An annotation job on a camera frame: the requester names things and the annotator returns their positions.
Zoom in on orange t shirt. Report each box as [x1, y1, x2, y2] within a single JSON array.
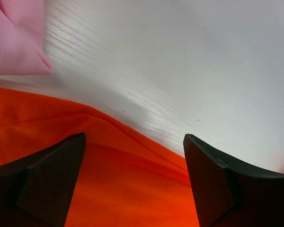
[[0, 88, 199, 227]]

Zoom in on pink folded t shirt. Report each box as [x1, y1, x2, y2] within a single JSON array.
[[0, 0, 53, 75]]

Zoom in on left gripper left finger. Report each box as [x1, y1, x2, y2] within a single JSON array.
[[0, 133, 86, 227]]

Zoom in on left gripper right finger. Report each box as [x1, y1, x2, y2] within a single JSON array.
[[183, 134, 284, 227]]

